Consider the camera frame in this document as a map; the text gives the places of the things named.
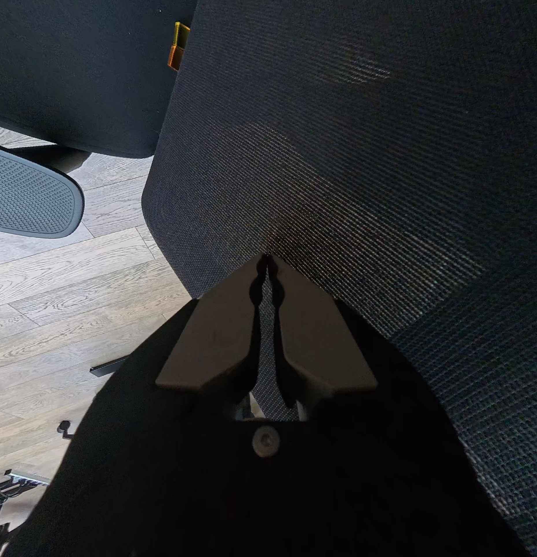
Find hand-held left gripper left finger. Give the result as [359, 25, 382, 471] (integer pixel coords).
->
[155, 254, 270, 390]

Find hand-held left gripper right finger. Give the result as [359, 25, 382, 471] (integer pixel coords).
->
[268, 255, 378, 408]

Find black metal bar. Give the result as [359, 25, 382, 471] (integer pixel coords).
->
[89, 356, 131, 377]

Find textured black chair armrest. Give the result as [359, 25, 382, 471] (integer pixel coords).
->
[0, 143, 85, 238]

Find black stand with cables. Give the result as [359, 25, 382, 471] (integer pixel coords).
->
[0, 468, 49, 549]

